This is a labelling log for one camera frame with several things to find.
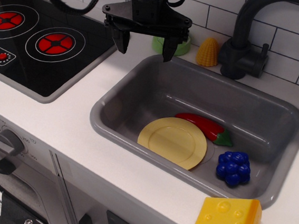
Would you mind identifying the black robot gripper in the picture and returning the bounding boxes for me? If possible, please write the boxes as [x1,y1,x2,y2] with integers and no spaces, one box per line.
[102,0,192,62]

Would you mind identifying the green toy cabbage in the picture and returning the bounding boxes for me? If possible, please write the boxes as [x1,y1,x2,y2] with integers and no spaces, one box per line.
[151,36,191,56]

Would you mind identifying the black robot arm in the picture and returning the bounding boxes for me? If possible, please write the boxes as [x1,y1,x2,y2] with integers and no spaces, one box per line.
[102,0,192,62]

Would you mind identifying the yellow toy plate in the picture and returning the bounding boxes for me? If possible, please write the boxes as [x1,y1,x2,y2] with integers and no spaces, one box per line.
[137,117,208,170]

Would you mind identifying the yellow toy cheese wedge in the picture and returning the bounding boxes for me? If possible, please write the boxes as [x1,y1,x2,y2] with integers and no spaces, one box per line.
[195,197,262,224]

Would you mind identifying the blue toy blueberries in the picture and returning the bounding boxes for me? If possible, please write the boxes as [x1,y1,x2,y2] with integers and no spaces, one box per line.
[216,151,251,187]

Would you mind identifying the yellow toy corn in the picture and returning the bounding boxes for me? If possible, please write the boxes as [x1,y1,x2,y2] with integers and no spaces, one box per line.
[196,37,220,67]

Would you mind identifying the grey toy oven front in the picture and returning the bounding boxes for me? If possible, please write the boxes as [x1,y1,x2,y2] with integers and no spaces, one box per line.
[0,104,162,224]

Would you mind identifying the grey plastic sink basin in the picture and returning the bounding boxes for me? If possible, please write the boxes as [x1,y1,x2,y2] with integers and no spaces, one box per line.
[90,55,299,208]

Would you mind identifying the black toy stovetop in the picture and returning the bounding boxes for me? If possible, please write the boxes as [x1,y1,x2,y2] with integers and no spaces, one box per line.
[0,0,116,104]

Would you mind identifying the dark grey faucet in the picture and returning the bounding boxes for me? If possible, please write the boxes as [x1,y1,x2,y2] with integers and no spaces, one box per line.
[218,0,299,80]

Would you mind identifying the red toy chili pepper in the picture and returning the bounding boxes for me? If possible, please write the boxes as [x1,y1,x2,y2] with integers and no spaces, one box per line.
[175,113,233,147]

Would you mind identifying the grey oven knob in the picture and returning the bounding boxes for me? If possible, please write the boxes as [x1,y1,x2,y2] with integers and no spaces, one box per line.
[0,129,25,156]

